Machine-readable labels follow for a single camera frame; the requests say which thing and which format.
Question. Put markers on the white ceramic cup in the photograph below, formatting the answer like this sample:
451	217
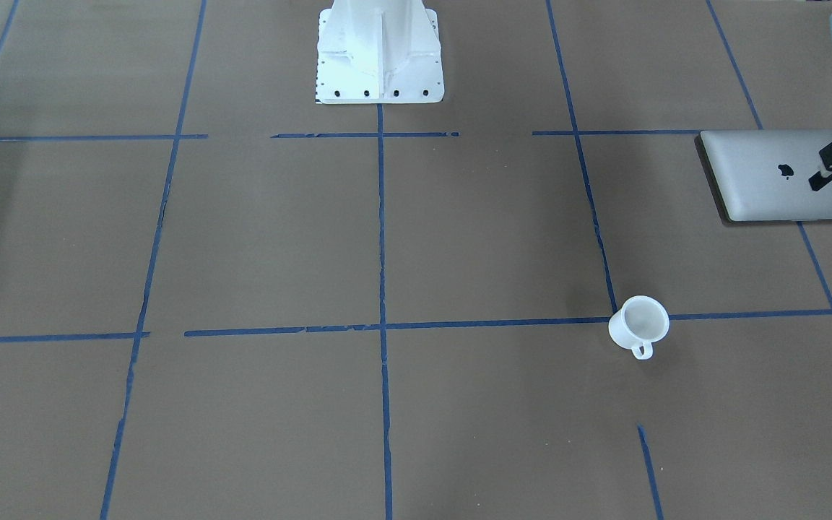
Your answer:
639	323

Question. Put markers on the silver closed laptop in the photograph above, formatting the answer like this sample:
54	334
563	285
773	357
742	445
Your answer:
761	175

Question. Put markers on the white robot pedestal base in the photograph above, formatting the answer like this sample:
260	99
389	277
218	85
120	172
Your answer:
378	52

